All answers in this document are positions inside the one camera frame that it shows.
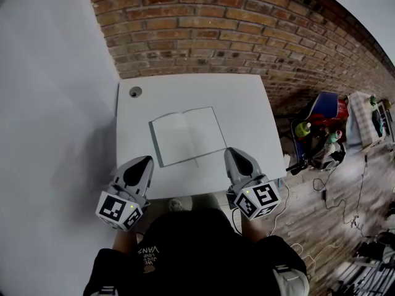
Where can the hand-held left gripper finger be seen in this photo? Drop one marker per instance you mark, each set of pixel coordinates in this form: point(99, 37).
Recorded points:
point(148, 183)
point(120, 174)

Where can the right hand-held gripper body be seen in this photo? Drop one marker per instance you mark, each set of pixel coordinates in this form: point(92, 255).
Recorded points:
point(262, 196)

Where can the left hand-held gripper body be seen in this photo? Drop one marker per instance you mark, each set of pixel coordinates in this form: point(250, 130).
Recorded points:
point(115, 210)

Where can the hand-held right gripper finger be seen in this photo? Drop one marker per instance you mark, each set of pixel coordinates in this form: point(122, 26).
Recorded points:
point(256, 170)
point(230, 171)

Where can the white notebook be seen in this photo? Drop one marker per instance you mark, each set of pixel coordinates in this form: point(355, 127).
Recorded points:
point(185, 134)

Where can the person's left white shoulder pad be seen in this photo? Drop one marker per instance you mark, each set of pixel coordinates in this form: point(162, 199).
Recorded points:
point(108, 290)

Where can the person's left forearm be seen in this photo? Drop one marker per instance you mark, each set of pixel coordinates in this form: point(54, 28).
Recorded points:
point(125, 240)

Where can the person's right white shoulder pad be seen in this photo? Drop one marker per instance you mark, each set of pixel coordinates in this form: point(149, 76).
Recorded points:
point(291, 281)

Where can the person's right forearm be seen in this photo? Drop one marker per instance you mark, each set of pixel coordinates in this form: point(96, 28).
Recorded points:
point(253, 230)

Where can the person's left shoe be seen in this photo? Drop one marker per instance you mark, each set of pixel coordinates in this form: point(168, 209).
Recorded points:
point(176, 204)

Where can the olive trouser leg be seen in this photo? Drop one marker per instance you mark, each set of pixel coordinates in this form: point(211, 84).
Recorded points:
point(210, 202)

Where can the black tripod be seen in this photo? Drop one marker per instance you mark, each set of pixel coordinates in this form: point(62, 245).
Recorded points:
point(293, 168)

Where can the large green bottle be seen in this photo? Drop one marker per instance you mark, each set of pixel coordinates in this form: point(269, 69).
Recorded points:
point(302, 130)

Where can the dark brown bag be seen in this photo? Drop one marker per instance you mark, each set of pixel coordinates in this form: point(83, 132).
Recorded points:
point(321, 153)

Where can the pale green bottle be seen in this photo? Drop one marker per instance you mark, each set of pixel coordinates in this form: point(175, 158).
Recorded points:
point(328, 148)

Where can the red bag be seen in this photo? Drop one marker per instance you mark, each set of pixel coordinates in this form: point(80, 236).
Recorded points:
point(319, 120)

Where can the teal pink bottle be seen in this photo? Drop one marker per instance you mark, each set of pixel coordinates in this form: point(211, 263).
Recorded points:
point(334, 137)

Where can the person's black t-shirt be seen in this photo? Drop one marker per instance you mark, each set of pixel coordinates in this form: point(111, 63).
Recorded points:
point(197, 257)

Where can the blue chair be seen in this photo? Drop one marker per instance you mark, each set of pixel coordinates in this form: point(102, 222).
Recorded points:
point(325, 102)

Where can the white power strip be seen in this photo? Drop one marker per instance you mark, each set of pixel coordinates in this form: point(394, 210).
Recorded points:
point(356, 223)

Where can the red box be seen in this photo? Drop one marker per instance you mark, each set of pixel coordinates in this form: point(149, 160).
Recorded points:
point(342, 107)

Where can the beige plaid cloth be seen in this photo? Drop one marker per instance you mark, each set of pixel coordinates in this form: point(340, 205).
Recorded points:
point(361, 119)

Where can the white metal rack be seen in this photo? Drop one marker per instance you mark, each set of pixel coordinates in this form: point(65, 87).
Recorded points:
point(364, 279)

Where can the small green bottle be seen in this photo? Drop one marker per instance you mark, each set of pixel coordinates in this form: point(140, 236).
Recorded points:
point(373, 100)

